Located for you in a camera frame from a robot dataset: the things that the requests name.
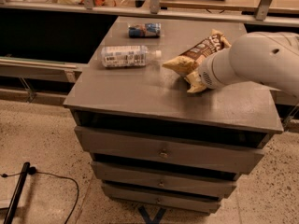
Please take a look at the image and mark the top grey drawer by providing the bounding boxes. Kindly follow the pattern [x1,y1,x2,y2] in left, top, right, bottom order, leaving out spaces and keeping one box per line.
[75,126,264,174]

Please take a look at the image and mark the black cable on floor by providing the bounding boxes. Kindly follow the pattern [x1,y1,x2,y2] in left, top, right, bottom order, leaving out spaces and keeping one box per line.
[0,166,80,224]

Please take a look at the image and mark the grey drawer cabinet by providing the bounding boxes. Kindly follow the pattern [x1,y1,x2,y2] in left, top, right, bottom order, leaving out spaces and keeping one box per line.
[63,15,285,215]

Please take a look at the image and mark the low grey side shelf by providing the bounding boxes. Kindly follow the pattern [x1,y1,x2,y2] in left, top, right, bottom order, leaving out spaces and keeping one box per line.
[0,57,88,83]

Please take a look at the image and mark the blue drink can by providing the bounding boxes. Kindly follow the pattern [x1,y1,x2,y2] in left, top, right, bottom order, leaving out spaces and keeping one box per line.
[128,23,161,38]

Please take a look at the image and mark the middle grey drawer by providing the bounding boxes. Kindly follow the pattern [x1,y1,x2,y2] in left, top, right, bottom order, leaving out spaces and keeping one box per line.
[92,161,236,199]

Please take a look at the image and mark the black pole on floor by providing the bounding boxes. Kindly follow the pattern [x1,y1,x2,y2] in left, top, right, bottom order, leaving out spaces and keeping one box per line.
[4,162,30,224]

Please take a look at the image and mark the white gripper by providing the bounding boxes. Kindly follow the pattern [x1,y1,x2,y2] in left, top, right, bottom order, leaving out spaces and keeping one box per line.
[185,53,225,93]

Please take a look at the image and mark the clear plastic water bottle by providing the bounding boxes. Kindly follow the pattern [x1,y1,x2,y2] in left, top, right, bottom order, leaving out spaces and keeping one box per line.
[101,45,162,68]

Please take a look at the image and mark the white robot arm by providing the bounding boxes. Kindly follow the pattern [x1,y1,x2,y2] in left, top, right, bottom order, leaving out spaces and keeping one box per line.
[186,32,299,98]

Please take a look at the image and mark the grey metal shelf rail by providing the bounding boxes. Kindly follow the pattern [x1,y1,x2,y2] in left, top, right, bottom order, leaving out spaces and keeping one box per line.
[0,0,299,27]

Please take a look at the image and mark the brown sea salt chip bag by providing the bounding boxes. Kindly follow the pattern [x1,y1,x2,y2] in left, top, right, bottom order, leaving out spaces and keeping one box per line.
[163,29,231,77]

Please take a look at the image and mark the grey drawer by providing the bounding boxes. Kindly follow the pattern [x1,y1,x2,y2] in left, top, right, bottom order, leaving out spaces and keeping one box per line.
[102,183,221,214]
[92,161,236,199]
[75,126,264,174]

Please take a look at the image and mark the bottom grey drawer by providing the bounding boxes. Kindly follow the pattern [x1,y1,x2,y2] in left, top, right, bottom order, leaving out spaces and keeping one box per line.
[102,183,221,214]

